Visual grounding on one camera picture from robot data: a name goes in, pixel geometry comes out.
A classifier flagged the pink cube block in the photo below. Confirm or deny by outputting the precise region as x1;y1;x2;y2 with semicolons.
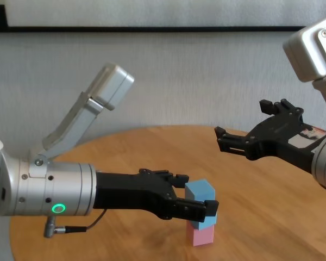
186;221;215;247

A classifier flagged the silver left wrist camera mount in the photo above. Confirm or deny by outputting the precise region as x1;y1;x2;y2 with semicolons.
29;63;135;179

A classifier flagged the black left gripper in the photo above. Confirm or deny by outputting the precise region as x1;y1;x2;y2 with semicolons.
93;168;220;222

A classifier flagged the white foam wall panel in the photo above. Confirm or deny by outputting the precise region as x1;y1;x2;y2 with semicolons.
4;0;326;28

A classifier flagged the black wall trim strip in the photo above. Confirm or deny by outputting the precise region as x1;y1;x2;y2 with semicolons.
0;26;306;34

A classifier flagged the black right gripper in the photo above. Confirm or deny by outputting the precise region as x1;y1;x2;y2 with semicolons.
214;98;326;174

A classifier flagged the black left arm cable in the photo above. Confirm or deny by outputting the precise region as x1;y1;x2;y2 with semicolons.
44;208;108;239

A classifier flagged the blue cube block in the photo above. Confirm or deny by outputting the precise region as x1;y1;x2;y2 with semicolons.
189;200;217;231
184;178;216;203

